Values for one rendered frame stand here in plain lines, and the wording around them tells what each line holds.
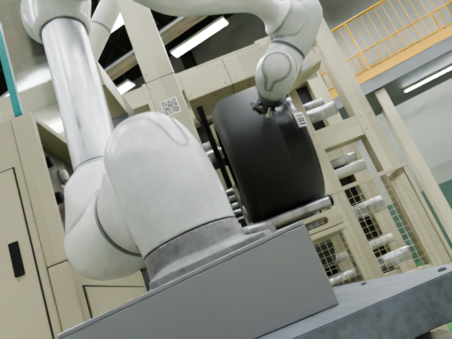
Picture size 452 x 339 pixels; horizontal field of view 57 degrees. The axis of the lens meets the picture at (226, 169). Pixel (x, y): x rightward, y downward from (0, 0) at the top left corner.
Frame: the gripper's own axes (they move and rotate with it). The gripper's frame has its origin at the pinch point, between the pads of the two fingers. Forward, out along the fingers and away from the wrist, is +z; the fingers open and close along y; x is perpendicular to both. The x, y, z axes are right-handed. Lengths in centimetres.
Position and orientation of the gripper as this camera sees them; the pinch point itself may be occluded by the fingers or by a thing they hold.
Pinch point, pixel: (267, 111)
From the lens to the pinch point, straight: 146.7
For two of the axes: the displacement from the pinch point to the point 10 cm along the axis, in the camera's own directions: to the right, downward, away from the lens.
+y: -9.3, 3.6, -0.2
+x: 3.6, 9.2, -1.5
